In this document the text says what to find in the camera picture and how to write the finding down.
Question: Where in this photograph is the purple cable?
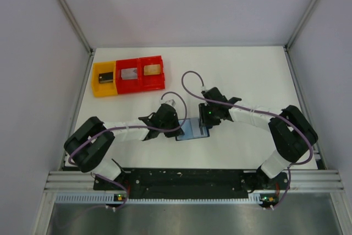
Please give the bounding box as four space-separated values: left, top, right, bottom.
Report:
67 91 189 211
181 70 315 210

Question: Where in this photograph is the gold card in bin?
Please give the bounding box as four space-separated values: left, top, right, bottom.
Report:
144 64 161 76

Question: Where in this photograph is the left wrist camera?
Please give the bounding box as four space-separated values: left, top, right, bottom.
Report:
162 99 176 108

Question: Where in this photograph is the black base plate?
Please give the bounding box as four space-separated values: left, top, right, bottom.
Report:
92 167 292 200

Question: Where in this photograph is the blue leather card holder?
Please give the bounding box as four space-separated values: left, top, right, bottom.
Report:
175 118 210 141

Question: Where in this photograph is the yellow plastic bin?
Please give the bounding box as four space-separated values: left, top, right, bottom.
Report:
91 61 118 97

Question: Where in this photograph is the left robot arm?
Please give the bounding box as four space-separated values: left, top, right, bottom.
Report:
64 103 184 181

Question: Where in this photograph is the right red plastic bin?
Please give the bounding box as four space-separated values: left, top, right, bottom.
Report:
140 56 165 91

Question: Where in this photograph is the black card in bin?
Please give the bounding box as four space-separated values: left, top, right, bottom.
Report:
98 72 114 84

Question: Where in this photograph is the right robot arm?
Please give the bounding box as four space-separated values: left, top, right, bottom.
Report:
199 87 318 192

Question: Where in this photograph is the middle red plastic bin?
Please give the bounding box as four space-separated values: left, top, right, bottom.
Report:
115 58 141 95

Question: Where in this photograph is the silver card in bin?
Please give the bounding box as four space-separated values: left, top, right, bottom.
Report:
120 68 138 80

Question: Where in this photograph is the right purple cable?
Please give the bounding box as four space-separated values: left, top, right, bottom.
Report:
181 70 315 210

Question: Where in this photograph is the red plastic bin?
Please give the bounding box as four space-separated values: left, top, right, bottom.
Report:
140 56 165 91
115 58 141 95

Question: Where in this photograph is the white slotted cable duct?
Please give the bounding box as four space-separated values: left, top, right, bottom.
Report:
55 193 274 205

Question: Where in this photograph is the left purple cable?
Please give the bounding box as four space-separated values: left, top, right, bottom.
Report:
67 91 189 211

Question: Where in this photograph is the silver credit card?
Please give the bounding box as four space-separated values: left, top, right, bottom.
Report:
190 118 208 139

